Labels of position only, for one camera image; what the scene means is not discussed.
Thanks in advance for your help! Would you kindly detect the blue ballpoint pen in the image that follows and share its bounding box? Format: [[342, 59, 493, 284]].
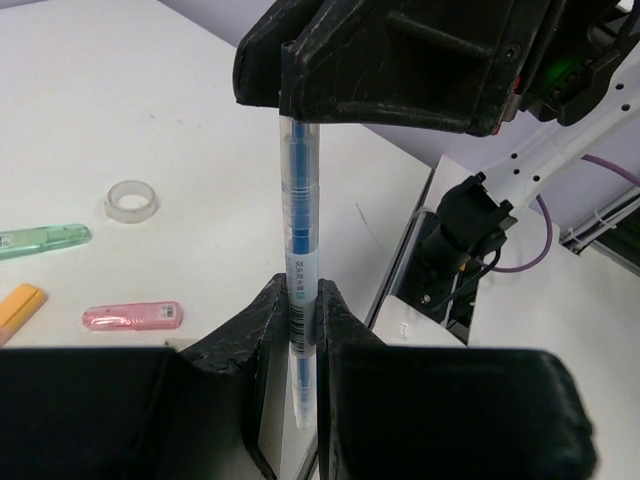
[[279, 116, 320, 429]]

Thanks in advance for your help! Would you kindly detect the pink orange highlighter pen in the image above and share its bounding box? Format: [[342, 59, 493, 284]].
[[0, 283, 47, 347]]

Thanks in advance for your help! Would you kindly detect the grey white eraser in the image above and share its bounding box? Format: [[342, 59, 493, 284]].
[[164, 338, 196, 351]]

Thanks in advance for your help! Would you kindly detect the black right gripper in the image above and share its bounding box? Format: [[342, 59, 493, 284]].
[[519, 1, 630, 125]]

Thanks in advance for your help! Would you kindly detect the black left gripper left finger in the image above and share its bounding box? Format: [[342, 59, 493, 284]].
[[1, 274, 288, 479]]

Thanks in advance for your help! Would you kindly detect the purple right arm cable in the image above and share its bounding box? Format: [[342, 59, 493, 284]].
[[479, 154, 640, 275]]

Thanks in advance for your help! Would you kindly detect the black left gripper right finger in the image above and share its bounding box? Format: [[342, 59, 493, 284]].
[[315, 280, 598, 479]]

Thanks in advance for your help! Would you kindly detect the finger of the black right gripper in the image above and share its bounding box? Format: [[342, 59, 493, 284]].
[[280, 1, 545, 136], [232, 0, 320, 108]]

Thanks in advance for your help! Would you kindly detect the clear tape roll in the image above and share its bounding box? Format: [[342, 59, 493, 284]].
[[104, 180, 159, 224]]

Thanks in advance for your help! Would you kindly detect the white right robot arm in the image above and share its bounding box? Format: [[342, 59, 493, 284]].
[[233, 1, 639, 207]]

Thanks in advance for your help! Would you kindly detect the aluminium table edge rail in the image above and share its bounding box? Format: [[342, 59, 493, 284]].
[[559, 187, 639, 276]]

